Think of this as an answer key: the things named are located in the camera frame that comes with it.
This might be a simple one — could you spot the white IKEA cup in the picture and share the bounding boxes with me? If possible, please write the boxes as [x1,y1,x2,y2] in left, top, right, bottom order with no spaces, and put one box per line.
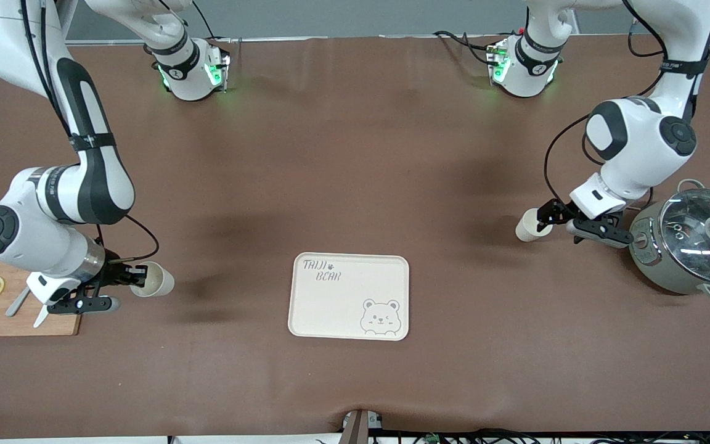
[129,261,176,298]
[515,208,554,243]

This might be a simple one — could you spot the grey-green electric cooking pot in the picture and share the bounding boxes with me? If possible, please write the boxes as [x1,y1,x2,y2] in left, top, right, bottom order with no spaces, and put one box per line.
[628,179,710,302]

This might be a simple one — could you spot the grey plastic knife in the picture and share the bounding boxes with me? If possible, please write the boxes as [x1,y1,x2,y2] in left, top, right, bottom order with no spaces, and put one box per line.
[6,287,30,318]

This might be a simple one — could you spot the glass pot lid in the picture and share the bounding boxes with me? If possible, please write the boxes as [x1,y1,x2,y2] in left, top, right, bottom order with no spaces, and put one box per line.
[659,188,710,286]

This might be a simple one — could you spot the brown table mat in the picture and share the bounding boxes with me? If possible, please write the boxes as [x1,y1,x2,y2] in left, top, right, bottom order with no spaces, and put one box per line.
[0,35,710,440]

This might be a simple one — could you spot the cream bear print tray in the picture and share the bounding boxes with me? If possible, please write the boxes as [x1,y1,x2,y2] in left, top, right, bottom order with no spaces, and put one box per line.
[287,253,410,342]

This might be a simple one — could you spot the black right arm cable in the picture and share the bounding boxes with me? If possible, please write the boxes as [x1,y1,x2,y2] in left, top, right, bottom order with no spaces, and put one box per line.
[19,0,160,263]

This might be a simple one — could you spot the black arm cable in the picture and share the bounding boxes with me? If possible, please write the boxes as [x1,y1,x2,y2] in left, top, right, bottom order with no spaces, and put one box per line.
[19,0,160,263]
[543,0,701,203]

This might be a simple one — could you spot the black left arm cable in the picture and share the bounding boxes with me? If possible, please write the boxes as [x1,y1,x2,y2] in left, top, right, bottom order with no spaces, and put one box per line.
[543,0,701,203]

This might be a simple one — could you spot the thin black base cable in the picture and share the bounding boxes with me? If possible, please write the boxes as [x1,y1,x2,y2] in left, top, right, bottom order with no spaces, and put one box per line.
[190,0,217,41]

